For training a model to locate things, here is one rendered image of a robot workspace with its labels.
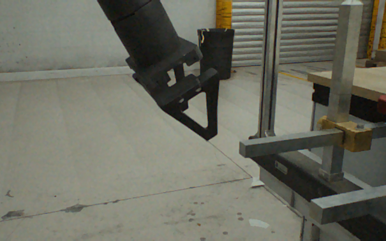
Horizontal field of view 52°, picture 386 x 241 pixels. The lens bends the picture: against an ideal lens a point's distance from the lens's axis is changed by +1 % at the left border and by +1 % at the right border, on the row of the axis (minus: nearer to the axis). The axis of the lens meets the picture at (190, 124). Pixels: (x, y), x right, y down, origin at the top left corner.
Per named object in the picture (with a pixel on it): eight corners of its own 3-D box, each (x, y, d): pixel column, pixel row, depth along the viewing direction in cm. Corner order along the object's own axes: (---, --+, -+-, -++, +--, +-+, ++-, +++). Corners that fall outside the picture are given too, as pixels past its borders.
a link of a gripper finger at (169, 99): (219, 108, 49) (185, 41, 44) (246, 127, 42) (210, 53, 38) (173, 138, 48) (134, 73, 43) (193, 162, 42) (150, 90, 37)
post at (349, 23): (327, 197, 101) (351, 0, 86) (318, 191, 104) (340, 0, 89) (338, 195, 102) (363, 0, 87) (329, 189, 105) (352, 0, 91)
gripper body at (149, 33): (176, 44, 49) (147, -11, 46) (207, 61, 40) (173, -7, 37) (131, 72, 48) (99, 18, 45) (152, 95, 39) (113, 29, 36)
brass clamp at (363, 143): (351, 153, 89) (353, 132, 88) (312, 134, 101) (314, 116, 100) (372, 150, 91) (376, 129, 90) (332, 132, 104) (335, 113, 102)
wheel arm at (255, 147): (245, 162, 84) (245, 143, 83) (237, 156, 87) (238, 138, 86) (402, 138, 99) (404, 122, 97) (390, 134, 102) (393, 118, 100)
